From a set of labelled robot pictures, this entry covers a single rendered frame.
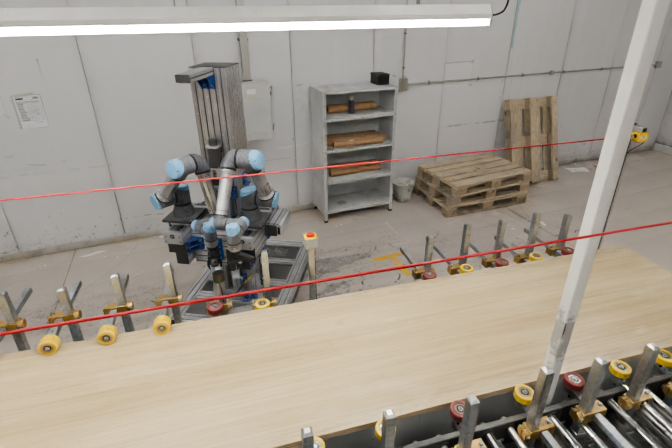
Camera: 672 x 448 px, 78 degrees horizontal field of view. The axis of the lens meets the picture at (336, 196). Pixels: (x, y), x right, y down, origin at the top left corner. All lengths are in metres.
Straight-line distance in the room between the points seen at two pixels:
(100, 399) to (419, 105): 4.63
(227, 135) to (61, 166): 2.41
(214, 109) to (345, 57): 2.44
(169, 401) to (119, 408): 0.19
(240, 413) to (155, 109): 3.45
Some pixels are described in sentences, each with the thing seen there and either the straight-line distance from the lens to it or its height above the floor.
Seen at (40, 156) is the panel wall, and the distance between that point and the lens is 4.98.
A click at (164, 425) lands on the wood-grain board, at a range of 1.97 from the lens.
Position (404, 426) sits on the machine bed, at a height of 0.75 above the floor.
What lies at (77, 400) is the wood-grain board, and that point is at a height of 0.90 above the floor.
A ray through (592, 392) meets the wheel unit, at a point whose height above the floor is 0.99.
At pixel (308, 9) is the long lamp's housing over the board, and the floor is 2.37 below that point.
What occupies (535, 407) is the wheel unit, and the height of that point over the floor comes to 0.97.
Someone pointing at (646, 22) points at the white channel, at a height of 2.33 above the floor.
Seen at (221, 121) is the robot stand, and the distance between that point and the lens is 2.91.
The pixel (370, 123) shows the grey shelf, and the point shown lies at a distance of 5.29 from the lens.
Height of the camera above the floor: 2.38
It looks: 25 degrees down
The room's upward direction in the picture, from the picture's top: straight up
